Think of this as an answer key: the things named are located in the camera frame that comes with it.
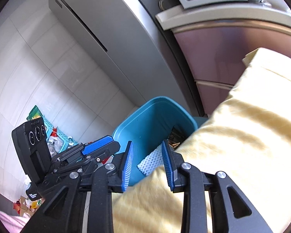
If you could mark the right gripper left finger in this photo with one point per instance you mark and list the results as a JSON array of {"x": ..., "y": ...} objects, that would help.
[{"x": 123, "y": 163}]

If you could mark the kitchen counter with cabinets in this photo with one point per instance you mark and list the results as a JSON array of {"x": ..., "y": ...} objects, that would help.
[{"x": 214, "y": 40}]

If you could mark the silver refrigerator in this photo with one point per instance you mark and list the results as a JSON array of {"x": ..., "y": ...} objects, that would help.
[{"x": 127, "y": 41}]

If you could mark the blue plastic trash bin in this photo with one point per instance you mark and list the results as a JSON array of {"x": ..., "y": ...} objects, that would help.
[{"x": 148, "y": 126}]

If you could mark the teal basket of clutter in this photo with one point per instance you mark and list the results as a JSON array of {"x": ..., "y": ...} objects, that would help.
[{"x": 57, "y": 140}]

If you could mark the yellow quilted tablecloth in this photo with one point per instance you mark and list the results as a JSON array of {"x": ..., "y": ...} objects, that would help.
[{"x": 248, "y": 136}]

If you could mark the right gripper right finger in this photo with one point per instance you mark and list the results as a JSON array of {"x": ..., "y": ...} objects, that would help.
[{"x": 172, "y": 162}]

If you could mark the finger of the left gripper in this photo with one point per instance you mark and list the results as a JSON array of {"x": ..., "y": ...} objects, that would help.
[{"x": 100, "y": 150}]

